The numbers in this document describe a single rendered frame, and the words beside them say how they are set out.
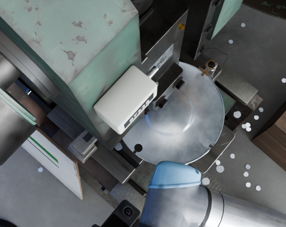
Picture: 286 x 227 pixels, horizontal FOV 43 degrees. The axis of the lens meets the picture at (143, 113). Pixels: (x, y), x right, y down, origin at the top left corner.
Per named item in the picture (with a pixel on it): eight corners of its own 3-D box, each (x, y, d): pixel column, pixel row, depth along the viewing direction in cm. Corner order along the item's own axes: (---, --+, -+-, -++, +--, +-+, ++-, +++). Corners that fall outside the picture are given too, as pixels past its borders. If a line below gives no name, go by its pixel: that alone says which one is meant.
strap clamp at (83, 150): (123, 119, 106) (121, 110, 96) (83, 163, 103) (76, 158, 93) (108, 106, 108) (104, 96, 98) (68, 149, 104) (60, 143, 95)
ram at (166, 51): (192, 79, 90) (211, 16, 61) (151, 124, 87) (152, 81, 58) (139, 36, 93) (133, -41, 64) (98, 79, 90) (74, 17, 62)
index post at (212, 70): (213, 75, 109) (219, 62, 100) (207, 82, 109) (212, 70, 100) (205, 70, 110) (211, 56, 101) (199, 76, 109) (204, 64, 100)
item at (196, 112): (163, 42, 103) (163, 40, 103) (246, 106, 98) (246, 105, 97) (94, 118, 99) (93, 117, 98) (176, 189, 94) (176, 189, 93)
